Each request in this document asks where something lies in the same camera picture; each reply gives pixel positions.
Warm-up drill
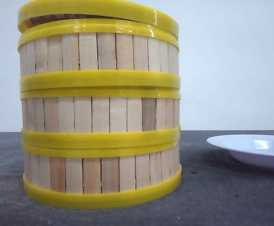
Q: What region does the bamboo steamer basket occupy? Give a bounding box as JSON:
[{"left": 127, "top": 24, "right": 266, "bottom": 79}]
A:
[
  {"left": 24, "top": 146, "right": 182, "bottom": 210},
  {"left": 18, "top": 19, "right": 180, "bottom": 99}
]

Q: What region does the woven bamboo steamer lid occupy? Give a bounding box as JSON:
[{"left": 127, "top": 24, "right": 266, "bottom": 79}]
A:
[{"left": 17, "top": 0, "right": 179, "bottom": 38}]

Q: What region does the white plate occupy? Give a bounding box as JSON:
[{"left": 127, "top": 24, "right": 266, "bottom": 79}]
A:
[{"left": 207, "top": 134, "right": 274, "bottom": 170}]

